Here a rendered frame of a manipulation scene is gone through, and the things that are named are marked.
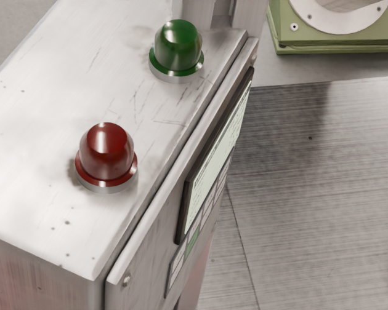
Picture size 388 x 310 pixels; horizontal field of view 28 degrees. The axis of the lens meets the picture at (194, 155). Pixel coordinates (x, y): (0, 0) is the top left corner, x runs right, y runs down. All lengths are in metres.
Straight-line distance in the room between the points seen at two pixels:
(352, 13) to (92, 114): 1.01
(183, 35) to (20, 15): 2.24
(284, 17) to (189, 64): 0.95
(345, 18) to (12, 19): 1.46
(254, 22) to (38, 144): 0.13
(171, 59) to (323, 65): 0.98
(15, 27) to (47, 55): 2.17
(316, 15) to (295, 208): 0.35
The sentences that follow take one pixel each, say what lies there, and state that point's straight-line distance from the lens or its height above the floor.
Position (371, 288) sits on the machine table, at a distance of 1.09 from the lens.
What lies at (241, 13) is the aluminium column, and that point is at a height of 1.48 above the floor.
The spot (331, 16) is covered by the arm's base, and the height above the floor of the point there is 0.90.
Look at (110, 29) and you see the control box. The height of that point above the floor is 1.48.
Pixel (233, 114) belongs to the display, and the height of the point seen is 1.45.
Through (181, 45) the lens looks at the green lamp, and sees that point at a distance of 0.35.
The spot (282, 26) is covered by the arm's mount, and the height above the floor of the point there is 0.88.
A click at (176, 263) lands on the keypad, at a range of 0.42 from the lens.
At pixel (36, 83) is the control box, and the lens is 0.36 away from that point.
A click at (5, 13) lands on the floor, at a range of 2.59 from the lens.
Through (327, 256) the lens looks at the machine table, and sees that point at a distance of 1.09.
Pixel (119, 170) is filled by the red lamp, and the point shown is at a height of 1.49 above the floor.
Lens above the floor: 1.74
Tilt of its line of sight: 52 degrees down
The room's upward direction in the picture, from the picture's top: 10 degrees clockwise
